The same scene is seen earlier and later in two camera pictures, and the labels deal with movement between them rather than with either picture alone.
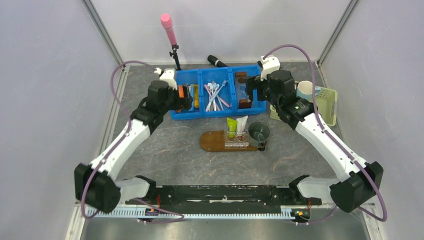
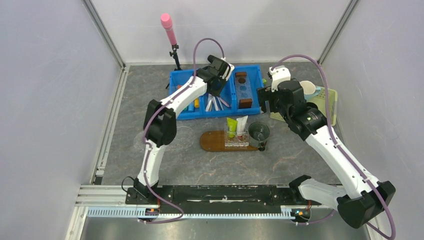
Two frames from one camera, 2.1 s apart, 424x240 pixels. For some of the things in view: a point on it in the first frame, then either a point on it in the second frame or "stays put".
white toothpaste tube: x=241 y=124 stays put
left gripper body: x=174 y=103 to x=219 y=88
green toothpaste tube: x=232 y=124 stays put
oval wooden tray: x=214 y=141 stays put
